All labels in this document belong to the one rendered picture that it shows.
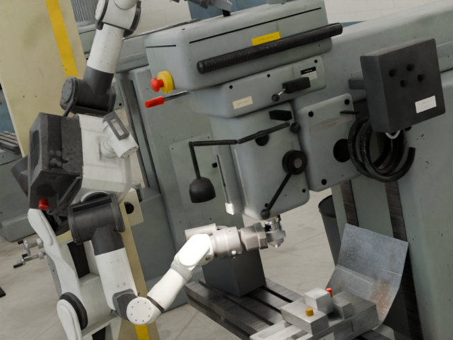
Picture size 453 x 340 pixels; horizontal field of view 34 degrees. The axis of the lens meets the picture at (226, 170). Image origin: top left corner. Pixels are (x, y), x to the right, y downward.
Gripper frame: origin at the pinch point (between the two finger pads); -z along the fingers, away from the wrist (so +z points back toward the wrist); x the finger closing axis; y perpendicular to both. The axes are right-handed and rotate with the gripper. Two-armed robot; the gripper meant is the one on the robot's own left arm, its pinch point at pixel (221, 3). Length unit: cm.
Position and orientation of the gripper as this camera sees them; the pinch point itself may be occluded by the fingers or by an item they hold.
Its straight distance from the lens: 211.9
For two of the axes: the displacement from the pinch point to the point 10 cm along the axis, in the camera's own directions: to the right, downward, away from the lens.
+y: 3.7, -8.9, -2.5
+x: 0.2, 2.7, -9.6
